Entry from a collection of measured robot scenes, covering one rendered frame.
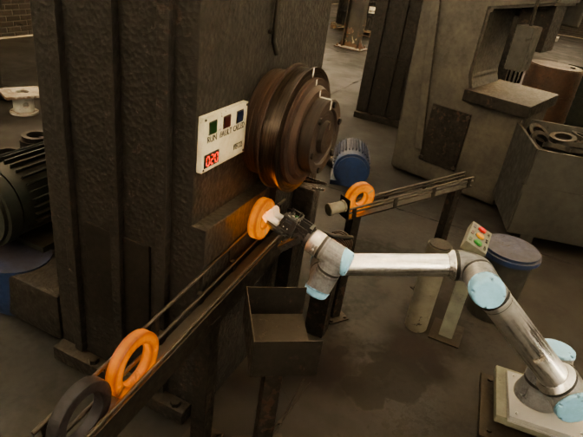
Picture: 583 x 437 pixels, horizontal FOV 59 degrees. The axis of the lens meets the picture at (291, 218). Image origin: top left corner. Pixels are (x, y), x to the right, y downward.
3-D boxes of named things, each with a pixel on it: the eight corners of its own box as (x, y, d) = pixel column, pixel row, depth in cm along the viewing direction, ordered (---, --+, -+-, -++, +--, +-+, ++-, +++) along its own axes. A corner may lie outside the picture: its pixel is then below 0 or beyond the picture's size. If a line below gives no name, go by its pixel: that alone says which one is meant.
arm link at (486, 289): (586, 382, 207) (488, 250, 186) (607, 415, 191) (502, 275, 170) (550, 400, 212) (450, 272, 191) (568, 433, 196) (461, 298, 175)
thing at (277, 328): (234, 498, 181) (253, 342, 147) (230, 435, 203) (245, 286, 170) (291, 494, 185) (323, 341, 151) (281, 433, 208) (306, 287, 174)
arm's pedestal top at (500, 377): (566, 394, 236) (569, 388, 234) (574, 449, 209) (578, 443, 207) (494, 370, 244) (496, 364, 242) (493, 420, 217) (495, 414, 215)
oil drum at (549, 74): (501, 139, 610) (527, 61, 568) (507, 127, 659) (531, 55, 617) (555, 152, 590) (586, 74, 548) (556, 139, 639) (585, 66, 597)
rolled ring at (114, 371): (150, 385, 150) (140, 381, 151) (165, 325, 147) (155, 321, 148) (108, 409, 132) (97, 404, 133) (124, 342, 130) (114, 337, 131)
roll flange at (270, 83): (228, 197, 189) (239, 67, 167) (284, 159, 228) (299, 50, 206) (252, 205, 186) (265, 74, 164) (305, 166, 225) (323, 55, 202)
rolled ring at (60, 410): (108, 365, 128) (97, 360, 129) (49, 423, 113) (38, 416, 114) (114, 413, 138) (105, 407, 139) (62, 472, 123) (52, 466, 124)
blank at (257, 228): (246, 210, 181) (255, 212, 180) (267, 189, 192) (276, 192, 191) (246, 244, 190) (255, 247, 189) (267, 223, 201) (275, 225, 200)
